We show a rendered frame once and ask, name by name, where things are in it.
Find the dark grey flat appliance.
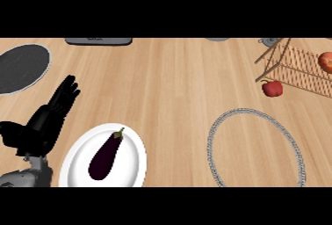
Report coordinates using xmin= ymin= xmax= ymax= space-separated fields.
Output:
xmin=64 ymin=38 xmax=135 ymax=47

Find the white oval plate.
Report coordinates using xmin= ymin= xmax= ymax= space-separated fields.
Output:
xmin=58 ymin=122 xmax=148 ymax=188

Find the dark purple eggplant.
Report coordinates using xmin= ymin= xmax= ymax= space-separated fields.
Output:
xmin=88 ymin=127 xmax=126 ymax=181

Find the red apple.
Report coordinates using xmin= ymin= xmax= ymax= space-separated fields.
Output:
xmin=318 ymin=51 xmax=332 ymax=75

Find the dark grey round placemat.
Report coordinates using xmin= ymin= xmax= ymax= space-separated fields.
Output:
xmin=0 ymin=43 xmax=52 ymax=96

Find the red bell pepper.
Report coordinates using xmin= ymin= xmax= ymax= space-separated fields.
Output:
xmin=260 ymin=78 xmax=285 ymax=98

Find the wooden tiered wire shelf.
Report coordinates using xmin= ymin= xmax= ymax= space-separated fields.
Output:
xmin=254 ymin=38 xmax=332 ymax=98

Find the wood-coloured placemat with grey rim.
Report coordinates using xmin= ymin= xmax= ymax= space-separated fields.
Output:
xmin=207 ymin=107 xmax=307 ymax=188

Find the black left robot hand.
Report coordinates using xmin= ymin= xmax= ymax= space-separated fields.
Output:
xmin=0 ymin=75 xmax=82 ymax=157

